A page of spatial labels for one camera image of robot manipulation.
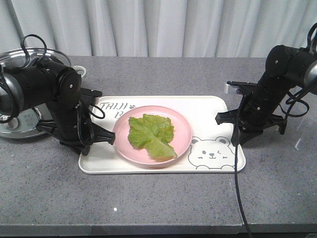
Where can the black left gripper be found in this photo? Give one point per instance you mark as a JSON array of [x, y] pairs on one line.
[[64, 127]]

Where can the green lettuce leaf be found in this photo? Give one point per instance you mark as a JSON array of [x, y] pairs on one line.
[[153, 133]]

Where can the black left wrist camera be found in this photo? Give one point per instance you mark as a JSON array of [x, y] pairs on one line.
[[89, 96]]

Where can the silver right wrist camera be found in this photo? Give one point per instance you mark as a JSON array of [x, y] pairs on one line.
[[243, 88]]

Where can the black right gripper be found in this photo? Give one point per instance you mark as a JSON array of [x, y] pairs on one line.
[[256, 113]]

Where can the white bear print tray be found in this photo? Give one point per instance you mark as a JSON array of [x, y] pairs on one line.
[[201, 145]]

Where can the pink round plate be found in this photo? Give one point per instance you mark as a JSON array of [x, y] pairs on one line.
[[180, 143]]

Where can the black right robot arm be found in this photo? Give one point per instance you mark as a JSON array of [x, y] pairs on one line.
[[288, 71]]

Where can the cream rice cooker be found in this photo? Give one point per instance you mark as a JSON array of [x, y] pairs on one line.
[[24, 126]]

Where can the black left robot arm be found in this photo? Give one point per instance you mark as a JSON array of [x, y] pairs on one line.
[[59, 87]]

